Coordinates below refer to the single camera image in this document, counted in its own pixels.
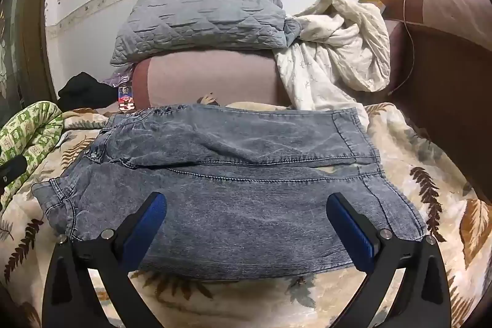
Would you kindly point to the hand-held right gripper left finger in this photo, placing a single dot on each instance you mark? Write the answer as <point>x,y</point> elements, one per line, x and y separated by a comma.
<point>148,220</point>

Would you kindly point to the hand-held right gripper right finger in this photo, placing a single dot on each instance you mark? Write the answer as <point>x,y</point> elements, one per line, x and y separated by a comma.
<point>346,224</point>

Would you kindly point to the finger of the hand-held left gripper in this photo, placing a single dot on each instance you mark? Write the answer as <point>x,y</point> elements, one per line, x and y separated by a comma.
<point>10,172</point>

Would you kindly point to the blue denim pants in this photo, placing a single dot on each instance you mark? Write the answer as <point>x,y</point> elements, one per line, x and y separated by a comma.
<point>246,205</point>

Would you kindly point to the green printed cloth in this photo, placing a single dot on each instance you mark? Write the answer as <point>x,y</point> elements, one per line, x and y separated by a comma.
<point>30,132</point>

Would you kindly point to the leaf printed fleece blanket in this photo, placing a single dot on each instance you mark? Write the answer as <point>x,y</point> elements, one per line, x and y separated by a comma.
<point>434,197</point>

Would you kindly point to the patterned glass door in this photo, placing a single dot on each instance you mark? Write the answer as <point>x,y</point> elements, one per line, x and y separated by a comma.
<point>7,74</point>

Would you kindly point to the black cloth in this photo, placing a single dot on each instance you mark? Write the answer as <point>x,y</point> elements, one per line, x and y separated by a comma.
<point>84,89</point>

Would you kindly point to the small colourful packet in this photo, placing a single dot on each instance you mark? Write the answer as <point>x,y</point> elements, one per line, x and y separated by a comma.
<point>126,99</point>

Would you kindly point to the black tan bow hair clip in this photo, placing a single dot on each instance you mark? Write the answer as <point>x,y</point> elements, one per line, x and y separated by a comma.
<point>209,99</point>

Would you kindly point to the purple plastic bag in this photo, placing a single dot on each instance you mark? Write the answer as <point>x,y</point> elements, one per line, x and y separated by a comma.
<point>119,78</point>

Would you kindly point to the mauve pillow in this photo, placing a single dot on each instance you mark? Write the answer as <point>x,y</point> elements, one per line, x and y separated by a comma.
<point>211,76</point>

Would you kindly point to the white floral quilt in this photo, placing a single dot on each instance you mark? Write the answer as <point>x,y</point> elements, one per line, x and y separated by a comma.
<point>330,55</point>

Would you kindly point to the brown padded headboard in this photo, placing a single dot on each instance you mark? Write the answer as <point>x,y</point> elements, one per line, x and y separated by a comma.
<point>446,55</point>

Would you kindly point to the grey quilted pillow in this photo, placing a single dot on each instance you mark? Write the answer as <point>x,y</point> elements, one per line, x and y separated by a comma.
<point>200,13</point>

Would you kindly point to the brown wooden door frame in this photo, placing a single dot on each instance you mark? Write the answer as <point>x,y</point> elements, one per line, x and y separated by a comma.
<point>32,24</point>

